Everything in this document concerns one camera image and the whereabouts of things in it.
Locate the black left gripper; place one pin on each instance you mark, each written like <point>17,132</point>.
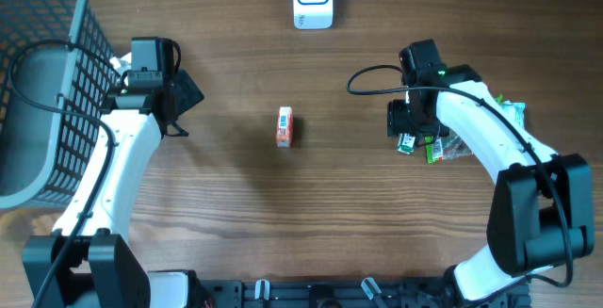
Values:
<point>187,91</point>

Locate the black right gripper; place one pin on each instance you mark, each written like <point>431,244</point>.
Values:
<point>398,122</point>

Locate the green white gum pack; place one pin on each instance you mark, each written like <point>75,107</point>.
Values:
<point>406,143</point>

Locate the green snack bag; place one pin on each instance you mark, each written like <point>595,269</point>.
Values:
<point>446,148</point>

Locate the light teal tissue packet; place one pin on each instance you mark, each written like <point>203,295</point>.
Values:
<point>515,111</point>

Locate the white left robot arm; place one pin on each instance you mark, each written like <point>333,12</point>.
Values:
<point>86,261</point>

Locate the grey plastic mesh basket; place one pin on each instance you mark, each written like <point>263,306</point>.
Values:
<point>55,73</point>

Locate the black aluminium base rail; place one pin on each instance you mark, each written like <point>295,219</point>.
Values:
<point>405,293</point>

